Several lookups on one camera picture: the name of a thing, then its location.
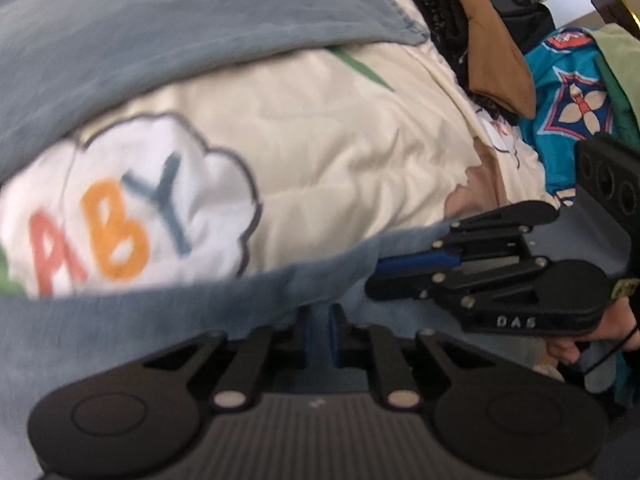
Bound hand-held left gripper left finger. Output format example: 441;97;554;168
135;306;321;411

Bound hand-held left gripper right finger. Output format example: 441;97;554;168
327;304;506;409

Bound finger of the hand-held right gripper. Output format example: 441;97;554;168
375;201;560;276
365;256;551;317

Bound blue denim drawstring pants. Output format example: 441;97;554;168
0;0;556;480

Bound person's right hand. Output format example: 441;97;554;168
545;305;640;366

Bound cream bear printed blanket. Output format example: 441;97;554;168
0;37;561;301

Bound teal patterned cloth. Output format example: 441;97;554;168
517;27;640;206

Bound green cloth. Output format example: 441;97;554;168
592;25;640;141

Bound black bag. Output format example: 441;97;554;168
465;0;561;56

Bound black zippered garment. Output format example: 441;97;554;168
395;0;506;126

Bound black wrist strap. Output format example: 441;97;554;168
582;325;640;376

